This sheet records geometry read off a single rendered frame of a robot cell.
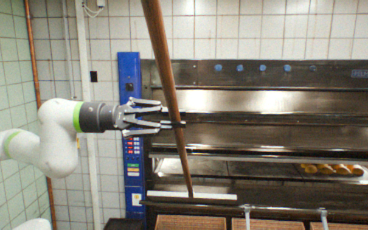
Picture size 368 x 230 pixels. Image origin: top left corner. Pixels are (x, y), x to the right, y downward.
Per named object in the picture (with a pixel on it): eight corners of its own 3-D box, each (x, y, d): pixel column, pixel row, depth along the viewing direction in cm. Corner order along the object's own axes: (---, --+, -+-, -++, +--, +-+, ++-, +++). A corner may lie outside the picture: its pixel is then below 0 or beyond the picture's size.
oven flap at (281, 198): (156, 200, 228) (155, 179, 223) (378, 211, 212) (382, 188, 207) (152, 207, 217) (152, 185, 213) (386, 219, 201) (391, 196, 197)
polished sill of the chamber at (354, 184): (154, 176, 223) (154, 172, 222) (383, 186, 207) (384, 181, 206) (152, 180, 217) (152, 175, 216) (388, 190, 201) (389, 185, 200)
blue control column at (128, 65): (165, 190, 429) (162, 51, 380) (174, 190, 428) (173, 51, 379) (130, 296, 242) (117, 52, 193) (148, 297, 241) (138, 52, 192)
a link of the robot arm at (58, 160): (7, 132, 97) (41, 130, 105) (8, 163, 98) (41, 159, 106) (45, 145, 72) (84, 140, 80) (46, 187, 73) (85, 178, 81)
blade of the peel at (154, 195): (236, 199, 162) (236, 195, 163) (146, 195, 167) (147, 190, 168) (231, 209, 194) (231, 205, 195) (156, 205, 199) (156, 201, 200)
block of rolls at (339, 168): (285, 148, 278) (286, 143, 277) (333, 149, 274) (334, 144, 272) (306, 174, 219) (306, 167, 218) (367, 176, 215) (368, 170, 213)
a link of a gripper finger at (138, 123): (123, 115, 76) (121, 120, 76) (160, 122, 75) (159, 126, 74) (126, 121, 80) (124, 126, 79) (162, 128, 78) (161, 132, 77)
